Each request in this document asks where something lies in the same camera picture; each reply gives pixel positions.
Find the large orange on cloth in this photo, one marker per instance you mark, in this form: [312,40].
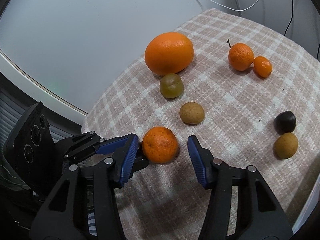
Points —
[169,53]

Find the tan longan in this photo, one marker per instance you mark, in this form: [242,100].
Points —
[286,146]
[191,113]

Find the stemmed mandarin orange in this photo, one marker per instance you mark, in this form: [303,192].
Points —
[240,56]

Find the tan longan beside purple fruit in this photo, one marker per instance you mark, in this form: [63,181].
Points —
[286,146]

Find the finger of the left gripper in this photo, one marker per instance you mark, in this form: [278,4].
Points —
[109,146]
[129,159]

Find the dark purple fruit on cloth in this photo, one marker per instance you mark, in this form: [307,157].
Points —
[285,122]

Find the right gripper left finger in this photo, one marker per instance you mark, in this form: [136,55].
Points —
[82,205]

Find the green-brown round fruit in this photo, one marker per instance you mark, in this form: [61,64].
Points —
[171,86]

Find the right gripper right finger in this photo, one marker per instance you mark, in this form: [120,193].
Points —
[241,204]

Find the small oval mandarin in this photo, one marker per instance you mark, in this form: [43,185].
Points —
[262,66]

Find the medium mandarin orange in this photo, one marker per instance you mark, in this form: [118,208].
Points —
[160,145]

